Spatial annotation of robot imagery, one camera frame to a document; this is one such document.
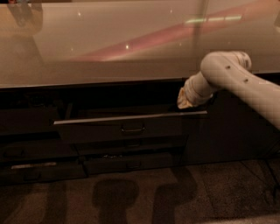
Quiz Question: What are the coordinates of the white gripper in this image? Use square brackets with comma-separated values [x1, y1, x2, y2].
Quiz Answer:
[177, 76, 216, 109]

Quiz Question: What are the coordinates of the dark drawer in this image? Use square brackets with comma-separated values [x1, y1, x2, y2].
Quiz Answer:
[0, 139, 77, 162]
[0, 162, 87, 186]
[84, 152, 180, 175]
[53, 104, 207, 144]
[74, 136, 187, 155]
[0, 107, 60, 136]

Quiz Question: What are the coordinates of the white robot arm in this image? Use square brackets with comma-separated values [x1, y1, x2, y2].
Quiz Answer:
[177, 52, 280, 130]

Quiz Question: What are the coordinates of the dark cabinet door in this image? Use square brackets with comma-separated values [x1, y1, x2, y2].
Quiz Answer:
[182, 91, 280, 165]

